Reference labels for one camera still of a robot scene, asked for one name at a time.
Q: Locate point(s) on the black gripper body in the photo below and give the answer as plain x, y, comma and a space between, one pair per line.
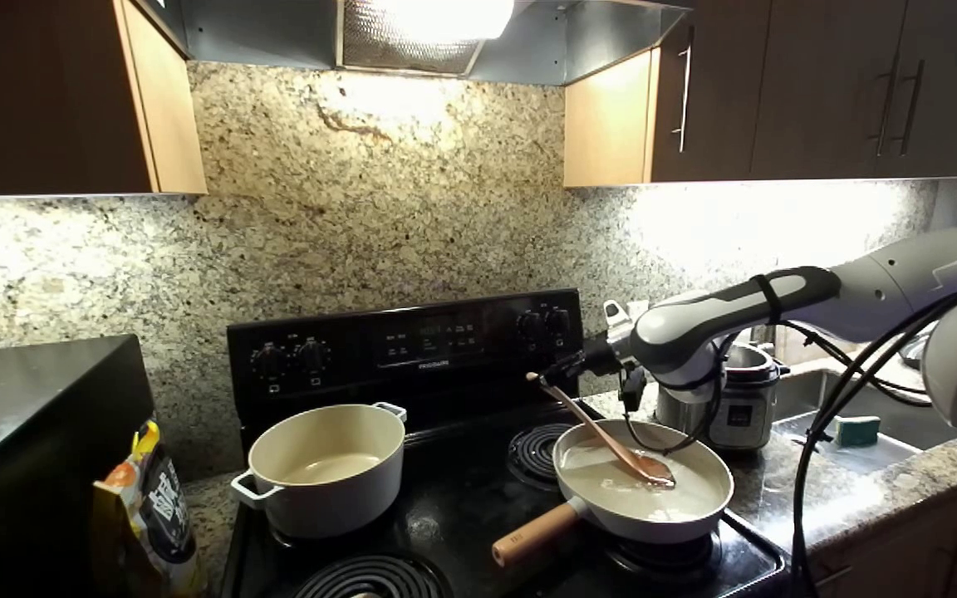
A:
591, 357

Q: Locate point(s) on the wooden spoon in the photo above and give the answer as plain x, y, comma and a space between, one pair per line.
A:
641, 465

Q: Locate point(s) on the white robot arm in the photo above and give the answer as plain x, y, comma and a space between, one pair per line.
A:
864, 300

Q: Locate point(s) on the rear right coil burner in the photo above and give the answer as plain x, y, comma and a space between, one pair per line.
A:
529, 450

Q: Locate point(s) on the coil burner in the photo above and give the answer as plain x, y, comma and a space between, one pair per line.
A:
529, 450
374, 577

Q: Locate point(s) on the black electric stove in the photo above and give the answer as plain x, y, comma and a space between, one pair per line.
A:
461, 376

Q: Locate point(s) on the stainless pressure cooker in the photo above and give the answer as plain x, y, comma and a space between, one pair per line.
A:
740, 409

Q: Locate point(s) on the green sponge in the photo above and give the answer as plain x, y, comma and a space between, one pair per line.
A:
857, 429

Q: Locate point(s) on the front left coil burner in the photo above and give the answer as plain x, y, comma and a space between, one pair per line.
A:
374, 577

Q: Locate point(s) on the steel range hood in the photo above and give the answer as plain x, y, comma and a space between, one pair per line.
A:
496, 41

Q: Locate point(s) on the black microwave oven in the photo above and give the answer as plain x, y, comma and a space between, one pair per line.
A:
69, 413

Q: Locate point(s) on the cream frying pan wooden handle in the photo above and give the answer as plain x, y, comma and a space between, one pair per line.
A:
605, 497

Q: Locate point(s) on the cream pot with handles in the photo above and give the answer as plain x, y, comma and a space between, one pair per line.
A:
326, 468

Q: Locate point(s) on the right wooden wall cabinet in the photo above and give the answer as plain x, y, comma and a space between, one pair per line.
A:
771, 91

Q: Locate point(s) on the wooden wall cabinet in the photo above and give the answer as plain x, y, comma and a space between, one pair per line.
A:
95, 96
771, 91

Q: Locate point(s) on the left wooden wall cabinet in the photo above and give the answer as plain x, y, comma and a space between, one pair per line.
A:
95, 96

